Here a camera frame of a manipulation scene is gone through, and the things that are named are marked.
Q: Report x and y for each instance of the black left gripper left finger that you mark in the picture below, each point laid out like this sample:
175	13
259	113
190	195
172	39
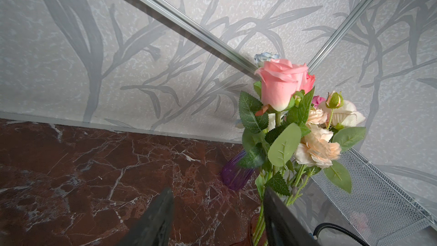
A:
155	225

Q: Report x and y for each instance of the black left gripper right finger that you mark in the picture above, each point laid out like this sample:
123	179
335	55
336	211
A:
282	227

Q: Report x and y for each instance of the blue purple glass vase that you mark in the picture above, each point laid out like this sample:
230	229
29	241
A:
234	176

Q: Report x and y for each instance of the light pink rosebud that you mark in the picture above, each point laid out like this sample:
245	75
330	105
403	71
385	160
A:
279	92

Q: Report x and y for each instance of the small magenta rose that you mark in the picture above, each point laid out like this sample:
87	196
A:
317	100

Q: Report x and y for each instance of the large salmon rose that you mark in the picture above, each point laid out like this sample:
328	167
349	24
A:
308	83

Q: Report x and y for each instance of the white blue rose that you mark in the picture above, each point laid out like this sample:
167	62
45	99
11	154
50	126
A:
270	126
260	59

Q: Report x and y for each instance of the red glass vase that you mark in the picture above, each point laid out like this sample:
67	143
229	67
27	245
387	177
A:
256	236

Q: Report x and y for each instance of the peach rose spray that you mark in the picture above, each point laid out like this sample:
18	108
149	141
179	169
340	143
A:
315	152

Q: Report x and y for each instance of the peach cream rose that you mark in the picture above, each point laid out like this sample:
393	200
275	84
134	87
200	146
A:
343	122

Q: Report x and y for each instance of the white wire basket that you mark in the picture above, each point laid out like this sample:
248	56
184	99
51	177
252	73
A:
380	211

